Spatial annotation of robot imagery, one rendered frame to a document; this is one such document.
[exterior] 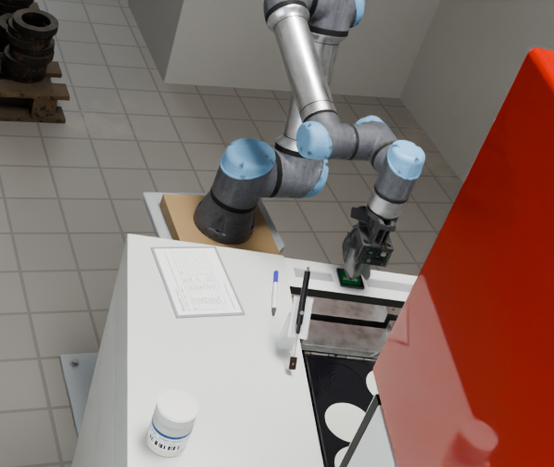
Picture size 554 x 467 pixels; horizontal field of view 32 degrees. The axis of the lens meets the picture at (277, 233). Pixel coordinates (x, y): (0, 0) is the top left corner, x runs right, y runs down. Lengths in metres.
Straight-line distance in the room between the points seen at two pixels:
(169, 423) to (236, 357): 0.31
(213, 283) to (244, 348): 0.18
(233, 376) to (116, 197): 2.03
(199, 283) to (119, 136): 2.20
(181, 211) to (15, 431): 0.90
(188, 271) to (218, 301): 0.10
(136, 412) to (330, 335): 0.57
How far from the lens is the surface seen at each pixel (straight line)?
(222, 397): 1.79
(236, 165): 2.21
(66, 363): 3.08
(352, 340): 2.14
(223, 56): 4.60
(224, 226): 2.29
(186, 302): 1.94
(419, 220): 4.25
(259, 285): 2.04
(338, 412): 1.94
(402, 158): 1.92
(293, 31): 2.08
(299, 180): 2.29
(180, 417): 1.61
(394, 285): 2.21
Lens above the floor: 2.26
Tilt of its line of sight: 36 degrees down
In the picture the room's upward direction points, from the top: 20 degrees clockwise
